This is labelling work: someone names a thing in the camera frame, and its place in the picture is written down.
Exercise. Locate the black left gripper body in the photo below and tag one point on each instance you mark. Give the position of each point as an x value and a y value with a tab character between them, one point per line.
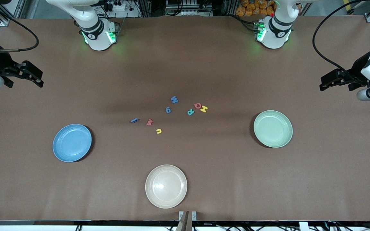
357	72

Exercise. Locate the dark blue three-pronged foam letter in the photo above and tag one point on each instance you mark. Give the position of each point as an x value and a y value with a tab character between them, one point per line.
134	120

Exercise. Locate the red foam letter w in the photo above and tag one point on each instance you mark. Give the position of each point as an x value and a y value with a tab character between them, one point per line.
149	122

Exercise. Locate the yellow foam letter H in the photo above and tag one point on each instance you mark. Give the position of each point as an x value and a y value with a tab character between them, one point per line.
203	109

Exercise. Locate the blue foam letter g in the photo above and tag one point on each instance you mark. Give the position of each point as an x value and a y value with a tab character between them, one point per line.
168	110

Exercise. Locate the pink-red foam letter Q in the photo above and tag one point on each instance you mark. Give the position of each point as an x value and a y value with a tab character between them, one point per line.
195	106

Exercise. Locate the blue foam letter W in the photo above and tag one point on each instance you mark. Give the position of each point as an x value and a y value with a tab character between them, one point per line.
174	99

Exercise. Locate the teal foam letter R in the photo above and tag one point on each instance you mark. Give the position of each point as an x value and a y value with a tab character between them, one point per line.
190	112

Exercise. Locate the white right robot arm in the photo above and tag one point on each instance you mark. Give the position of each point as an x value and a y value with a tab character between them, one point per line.
96	36

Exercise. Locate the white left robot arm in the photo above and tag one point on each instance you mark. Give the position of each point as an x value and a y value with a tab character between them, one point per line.
273	36

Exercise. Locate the blue plastic plate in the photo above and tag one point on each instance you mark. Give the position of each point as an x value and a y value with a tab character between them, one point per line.
72	142

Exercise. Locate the light green plastic plate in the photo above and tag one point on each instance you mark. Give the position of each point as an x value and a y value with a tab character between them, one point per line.
273	129

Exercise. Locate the white power strip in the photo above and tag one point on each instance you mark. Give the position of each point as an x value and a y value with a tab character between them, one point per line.
117	6

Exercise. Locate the background electronics unit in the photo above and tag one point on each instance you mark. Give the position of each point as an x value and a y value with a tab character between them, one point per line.
188	12

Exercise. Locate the beige plastic plate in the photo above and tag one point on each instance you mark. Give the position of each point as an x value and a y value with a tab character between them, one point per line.
165	186

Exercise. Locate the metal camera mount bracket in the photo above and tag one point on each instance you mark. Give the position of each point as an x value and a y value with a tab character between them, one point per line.
186	224

